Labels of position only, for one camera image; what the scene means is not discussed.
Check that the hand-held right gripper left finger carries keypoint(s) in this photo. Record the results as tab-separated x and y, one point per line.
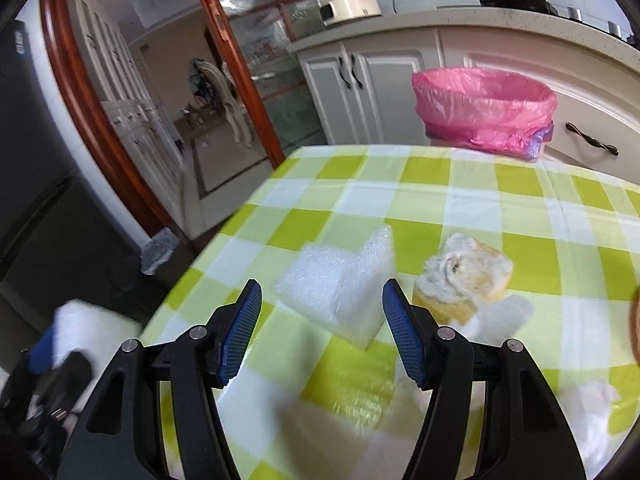
242	330

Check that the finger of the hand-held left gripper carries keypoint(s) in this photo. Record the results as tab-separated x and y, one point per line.
42	355

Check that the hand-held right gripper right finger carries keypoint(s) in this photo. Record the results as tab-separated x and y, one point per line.
402	340

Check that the white foam piece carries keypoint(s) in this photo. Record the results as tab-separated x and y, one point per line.
330	280

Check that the white bin with pink bag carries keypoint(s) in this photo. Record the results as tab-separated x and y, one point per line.
480	110

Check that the yellow sponge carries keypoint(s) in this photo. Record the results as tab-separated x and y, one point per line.
492	272

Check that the clear plastic bag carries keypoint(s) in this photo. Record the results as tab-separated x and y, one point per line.
160	250

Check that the green checked tablecloth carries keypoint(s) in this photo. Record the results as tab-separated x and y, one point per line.
500	210

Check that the dark grey refrigerator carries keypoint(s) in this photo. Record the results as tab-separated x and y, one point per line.
40	185

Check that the white dining chair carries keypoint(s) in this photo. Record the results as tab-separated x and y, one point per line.
235	105

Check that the white hallway cabinet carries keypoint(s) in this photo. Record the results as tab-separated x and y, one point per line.
135	125

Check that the white kitchen counter cabinets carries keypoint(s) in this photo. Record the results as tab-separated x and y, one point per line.
390	85

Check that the sliding glass door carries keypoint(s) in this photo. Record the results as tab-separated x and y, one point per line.
280	60

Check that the white rice cooker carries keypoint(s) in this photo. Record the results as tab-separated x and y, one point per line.
350	5

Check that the black gas stove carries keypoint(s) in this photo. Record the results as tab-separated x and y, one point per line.
550	10

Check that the red-brown wooden door frame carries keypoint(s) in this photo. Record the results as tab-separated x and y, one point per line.
85	110

